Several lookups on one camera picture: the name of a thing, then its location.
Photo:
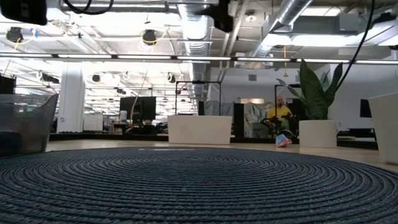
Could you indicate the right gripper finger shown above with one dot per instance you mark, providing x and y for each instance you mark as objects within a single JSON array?
[{"x": 225, "y": 21}]

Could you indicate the blue red granola bar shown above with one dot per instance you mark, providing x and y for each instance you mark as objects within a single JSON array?
[{"x": 283, "y": 140}]

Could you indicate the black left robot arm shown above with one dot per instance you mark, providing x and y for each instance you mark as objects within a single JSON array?
[{"x": 21, "y": 11}]

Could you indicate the long ceiling light strip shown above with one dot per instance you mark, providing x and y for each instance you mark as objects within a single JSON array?
[{"x": 202, "y": 58}]

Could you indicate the yellow hanging pendant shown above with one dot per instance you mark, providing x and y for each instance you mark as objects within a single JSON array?
[{"x": 285, "y": 62}]

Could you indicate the black ceiling speaker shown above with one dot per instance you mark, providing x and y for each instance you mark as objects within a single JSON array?
[
  {"x": 15, "y": 35},
  {"x": 149, "y": 37}
]

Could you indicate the black round ceiling lamp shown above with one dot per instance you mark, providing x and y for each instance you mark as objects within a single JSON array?
[
  {"x": 96, "y": 78},
  {"x": 171, "y": 78}
]

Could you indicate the small black monitor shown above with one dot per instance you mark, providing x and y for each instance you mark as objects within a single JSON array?
[{"x": 201, "y": 107}]

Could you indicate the black tower box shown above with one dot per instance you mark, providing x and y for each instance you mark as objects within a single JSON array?
[{"x": 238, "y": 119}]

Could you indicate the grey crumpled cover sheet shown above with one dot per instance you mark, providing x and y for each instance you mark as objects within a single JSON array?
[{"x": 255, "y": 116}]

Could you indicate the person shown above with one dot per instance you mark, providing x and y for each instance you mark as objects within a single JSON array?
[{"x": 280, "y": 112}]

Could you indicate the white rectangular bin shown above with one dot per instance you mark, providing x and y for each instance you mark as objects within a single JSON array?
[{"x": 199, "y": 130}]

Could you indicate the green snake plant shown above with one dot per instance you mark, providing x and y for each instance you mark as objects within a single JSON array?
[{"x": 314, "y": 93}]

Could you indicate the large black monitor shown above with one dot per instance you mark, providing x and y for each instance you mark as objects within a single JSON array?
[{"x": 140, "y": 109}]

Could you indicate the white jug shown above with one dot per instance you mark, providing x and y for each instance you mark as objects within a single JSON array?
[{"x": 123, "y": 116}]

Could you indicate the white round planter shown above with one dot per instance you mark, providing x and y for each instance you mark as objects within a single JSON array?
[{"x": 317, "y": 133}]

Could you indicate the white cabinet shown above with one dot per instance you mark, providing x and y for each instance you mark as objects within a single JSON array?
[{"x": 93, "y": 122}]

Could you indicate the round dark blue woven mat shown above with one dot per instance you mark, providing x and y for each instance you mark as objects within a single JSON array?
[{"x": 199, "y": 186}]

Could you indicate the white column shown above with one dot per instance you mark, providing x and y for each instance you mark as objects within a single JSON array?
[{"x": 71, "y": 105}]

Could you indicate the tall white bin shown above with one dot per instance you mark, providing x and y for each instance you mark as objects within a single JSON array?
[{"x": 385, "y": 130}]

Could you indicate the translucent grey plastic bin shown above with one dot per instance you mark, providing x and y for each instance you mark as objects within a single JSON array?
[{"x": 25, "y": 124}]

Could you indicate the black box on shelf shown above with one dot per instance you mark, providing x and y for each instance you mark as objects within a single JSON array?
[{"x": 7, "y": 85}]

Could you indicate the grey wall vent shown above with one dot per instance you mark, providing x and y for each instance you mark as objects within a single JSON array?
[{"x": 252, "y": 77}]

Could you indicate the black metal frame stand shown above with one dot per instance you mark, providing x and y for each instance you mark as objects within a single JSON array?
[
  {"x": 275, "y": 99},
  {"x": 199, "y": 82}
]

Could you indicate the silver slanted ventilation duct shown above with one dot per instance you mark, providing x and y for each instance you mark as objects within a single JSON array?
[{"x": 290, "y": 12}]

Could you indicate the black wall monitor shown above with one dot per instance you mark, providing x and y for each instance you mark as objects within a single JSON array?
[{"x": 365, "y": 108}]

